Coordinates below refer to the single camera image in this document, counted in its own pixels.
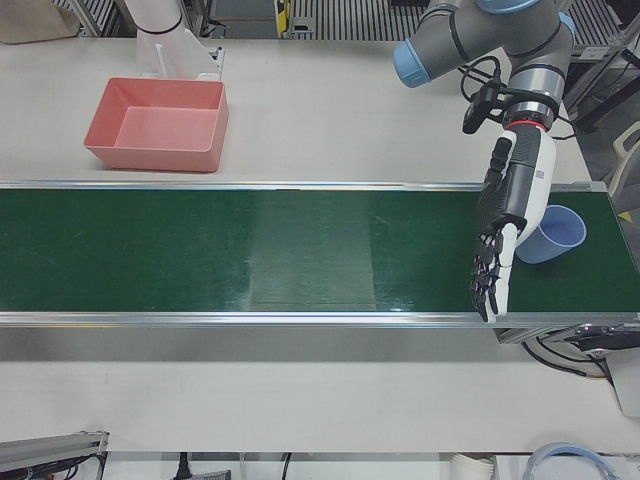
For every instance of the yellow black safety marker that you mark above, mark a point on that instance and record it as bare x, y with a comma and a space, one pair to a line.
282, 15

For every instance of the blue plastic cup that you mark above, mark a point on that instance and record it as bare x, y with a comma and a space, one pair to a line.
560, 235

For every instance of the robot hand black white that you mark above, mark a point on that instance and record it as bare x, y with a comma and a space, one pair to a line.
525, 190

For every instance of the white chair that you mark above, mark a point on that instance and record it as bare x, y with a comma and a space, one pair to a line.
627, 160

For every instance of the pink plastic box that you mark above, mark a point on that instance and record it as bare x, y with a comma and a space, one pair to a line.
150, 135

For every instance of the aluminium profile bar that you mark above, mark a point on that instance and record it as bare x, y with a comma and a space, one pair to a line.
50, 447

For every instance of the white paper cup stack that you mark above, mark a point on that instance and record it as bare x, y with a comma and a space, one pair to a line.
470, 467

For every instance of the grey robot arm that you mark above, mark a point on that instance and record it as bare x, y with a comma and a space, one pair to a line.
500, 30

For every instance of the white conveyor motor housing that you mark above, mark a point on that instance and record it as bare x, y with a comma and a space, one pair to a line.
627, 380

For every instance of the green conveyor belt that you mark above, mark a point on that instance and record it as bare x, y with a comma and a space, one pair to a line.
250, 250

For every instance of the white column stand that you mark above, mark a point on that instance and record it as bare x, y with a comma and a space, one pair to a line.
155, 15

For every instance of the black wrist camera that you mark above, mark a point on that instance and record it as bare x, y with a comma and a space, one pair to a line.
475, 112

